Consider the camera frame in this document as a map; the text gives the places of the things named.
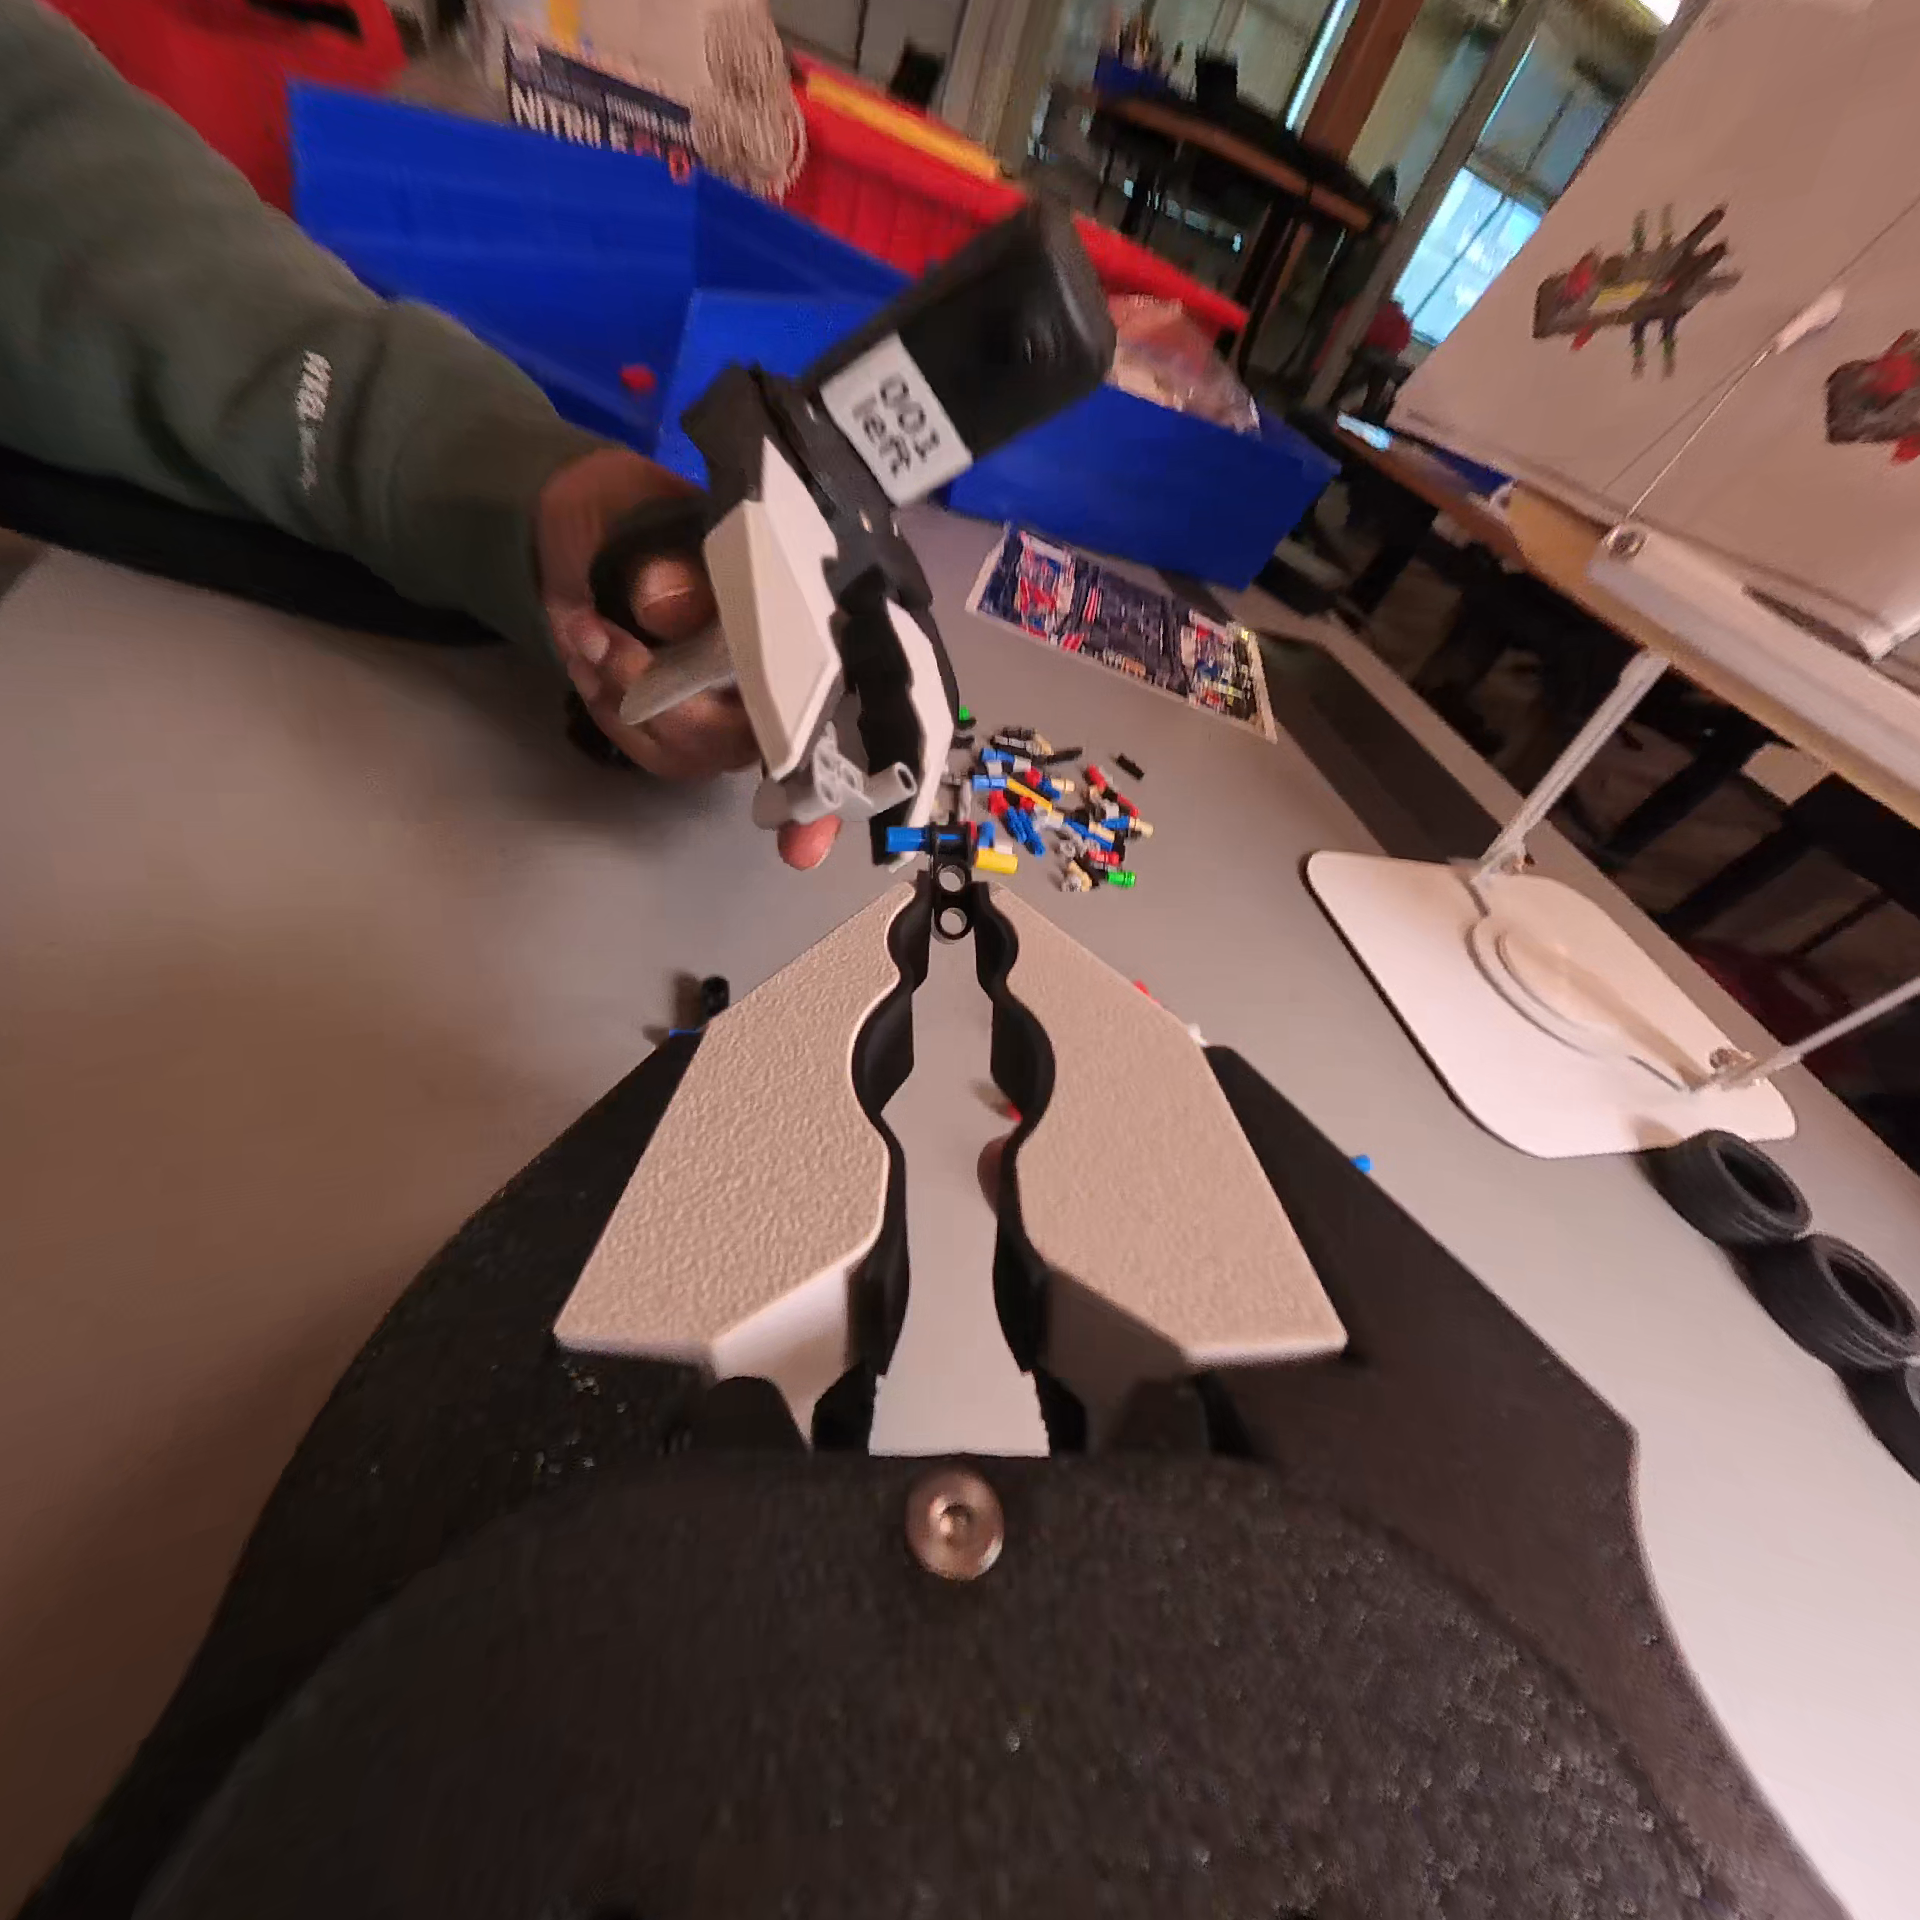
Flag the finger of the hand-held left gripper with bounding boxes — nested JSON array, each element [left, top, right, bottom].
[[838, 569, 967, 826], [700, 445, 850, 789]]

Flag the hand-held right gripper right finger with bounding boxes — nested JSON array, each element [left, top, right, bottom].
[[972, 885, 1346, 1446]]

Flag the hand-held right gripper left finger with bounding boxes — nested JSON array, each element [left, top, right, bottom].
[[555, 883, 922, 1426]]

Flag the grey lego connector piece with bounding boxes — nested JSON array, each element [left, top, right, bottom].
[[751, 728, 922, 838]]

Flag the black lego beam blue pin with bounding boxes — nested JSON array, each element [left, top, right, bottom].
[[880, 817, 993, 946]]

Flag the person's left forearm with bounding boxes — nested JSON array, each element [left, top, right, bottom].
[[0, 0, 609, 647]]

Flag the pile of small lego pieces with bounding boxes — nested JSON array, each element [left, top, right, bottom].
[[943, 704, 1161, 899]]

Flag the black rubber lego tire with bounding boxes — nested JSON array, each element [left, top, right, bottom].
[[1740, 1232, 1920, 1374], [1846, 1359, 1920, 1480], [1647, 1128, 1814, 1250]]

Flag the lego instruction booklet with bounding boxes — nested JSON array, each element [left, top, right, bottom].
[[1387, 0, 1920, 663]]

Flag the person's left hand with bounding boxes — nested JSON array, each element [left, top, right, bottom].
[[536, 449, 846, 877]]

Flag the clear plastic bag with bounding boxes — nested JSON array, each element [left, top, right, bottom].
[[1107, 294, 1265, 437]]

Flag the blue plastic bin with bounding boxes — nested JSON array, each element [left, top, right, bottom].
[[943, 375, 1342, 593], [287, 83, 922, 485]]

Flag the wooden background table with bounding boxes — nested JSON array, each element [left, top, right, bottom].
[[1049, 83, 1396, 407]]

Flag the beige cloth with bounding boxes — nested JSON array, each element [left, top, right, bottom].
[[600, 0, 812, 202]]

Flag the white document stand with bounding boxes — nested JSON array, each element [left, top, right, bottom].
[[1304, 277, 1920, 1162]]

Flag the blue glove box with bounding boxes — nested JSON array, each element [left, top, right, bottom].
[[503, 24, 703, 186]]

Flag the window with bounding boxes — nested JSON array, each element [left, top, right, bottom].
[[1394, 159, 1547, 351]]

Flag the wooden side desk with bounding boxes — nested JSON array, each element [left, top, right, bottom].
[[1336, 411, 1920, 903]]

